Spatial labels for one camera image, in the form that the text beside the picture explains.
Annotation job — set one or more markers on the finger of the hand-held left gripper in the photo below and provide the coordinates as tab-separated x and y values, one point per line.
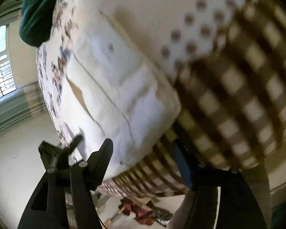
73	144
51	153

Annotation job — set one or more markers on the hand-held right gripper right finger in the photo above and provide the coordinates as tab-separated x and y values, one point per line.
183	167

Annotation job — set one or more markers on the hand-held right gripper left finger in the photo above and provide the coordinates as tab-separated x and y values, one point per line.
102	157

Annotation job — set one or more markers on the white pants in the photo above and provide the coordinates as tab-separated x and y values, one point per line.
124	100

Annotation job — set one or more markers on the dark floral cloth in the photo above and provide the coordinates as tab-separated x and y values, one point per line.
164	216

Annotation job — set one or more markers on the green striped curtain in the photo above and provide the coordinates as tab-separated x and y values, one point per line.
14	109
2	14

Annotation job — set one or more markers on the red patterned cloth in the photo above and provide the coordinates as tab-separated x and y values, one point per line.
140	212

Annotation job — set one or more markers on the bed with floral sheet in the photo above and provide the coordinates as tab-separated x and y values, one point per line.
228	88

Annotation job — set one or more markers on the barred window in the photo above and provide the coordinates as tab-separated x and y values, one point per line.
2	76

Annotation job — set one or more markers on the teal fleece blanket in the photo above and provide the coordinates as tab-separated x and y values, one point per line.
35	16

